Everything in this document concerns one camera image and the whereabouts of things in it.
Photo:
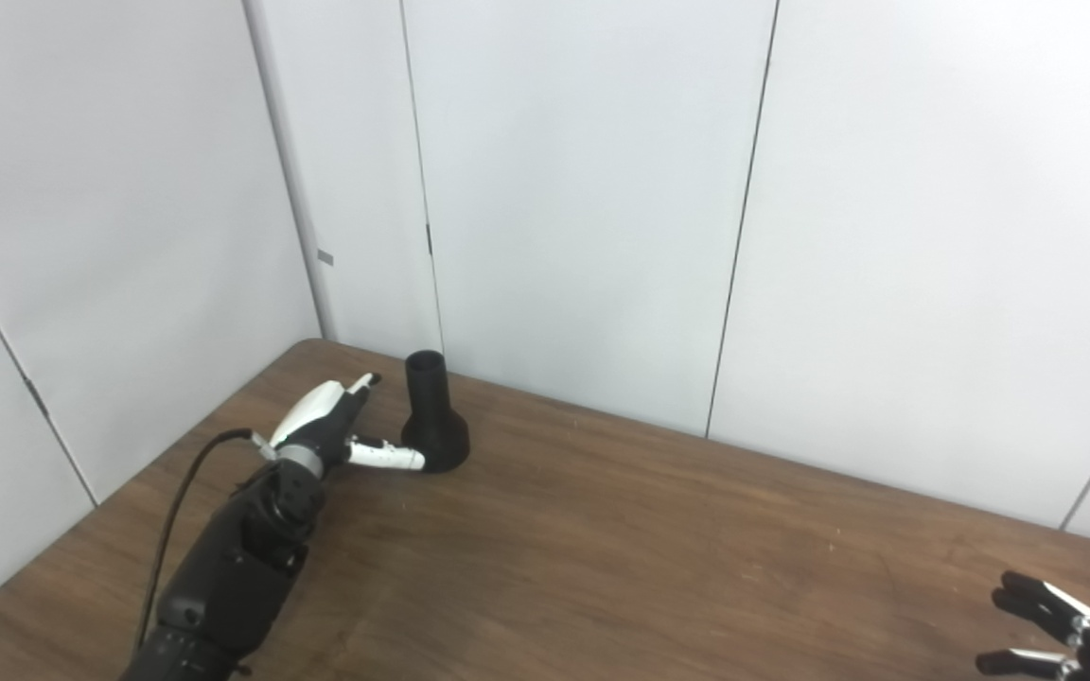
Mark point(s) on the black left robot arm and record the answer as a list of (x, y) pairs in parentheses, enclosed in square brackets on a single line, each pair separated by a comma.
[(233, 567)]

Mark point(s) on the black flared nozzle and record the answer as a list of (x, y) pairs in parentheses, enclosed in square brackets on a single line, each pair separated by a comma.
[(431, 416)]

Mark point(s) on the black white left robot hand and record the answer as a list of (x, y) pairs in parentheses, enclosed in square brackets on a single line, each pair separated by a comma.
[(323, 416)]

